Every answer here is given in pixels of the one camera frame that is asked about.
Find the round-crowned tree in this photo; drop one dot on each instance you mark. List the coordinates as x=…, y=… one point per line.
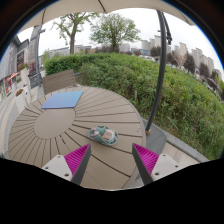
x=114, y=30

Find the grey storefront building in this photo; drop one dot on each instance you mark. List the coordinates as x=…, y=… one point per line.
x=10, y=66

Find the white planter box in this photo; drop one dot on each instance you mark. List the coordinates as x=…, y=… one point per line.
x=22, y=97

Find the blue square mouse pad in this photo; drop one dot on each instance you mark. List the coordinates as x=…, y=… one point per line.
x=63, y=100

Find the dark curved parasol pole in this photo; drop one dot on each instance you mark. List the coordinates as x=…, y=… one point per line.
x=161, y=73

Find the transparent green computer mouse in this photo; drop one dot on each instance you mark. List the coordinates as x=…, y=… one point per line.
x=103, y=135

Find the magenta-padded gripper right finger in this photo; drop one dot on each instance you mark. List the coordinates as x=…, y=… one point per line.
x=163, y=166

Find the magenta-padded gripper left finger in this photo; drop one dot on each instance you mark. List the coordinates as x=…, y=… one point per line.
x=60, y=166

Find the brown slatted outdoor chair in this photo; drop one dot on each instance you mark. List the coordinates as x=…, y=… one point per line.
x=58, y=80

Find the grey sign pillar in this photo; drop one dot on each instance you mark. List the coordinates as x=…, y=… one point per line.
x=33, y=56

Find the tall thin-crowned tree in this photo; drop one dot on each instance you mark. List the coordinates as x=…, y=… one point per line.
x=72, y=36

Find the distant apartment buildings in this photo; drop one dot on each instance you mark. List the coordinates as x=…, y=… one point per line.
x=181, y=50

